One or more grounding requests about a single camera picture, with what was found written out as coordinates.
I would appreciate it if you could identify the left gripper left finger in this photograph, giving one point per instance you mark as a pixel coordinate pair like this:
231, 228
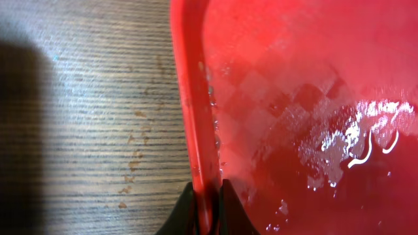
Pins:
181, 221

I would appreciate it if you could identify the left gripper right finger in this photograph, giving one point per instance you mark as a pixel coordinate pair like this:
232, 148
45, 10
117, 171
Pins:
233, 219

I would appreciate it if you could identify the red plastic tray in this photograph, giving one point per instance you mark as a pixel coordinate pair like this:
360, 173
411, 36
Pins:
308, 107

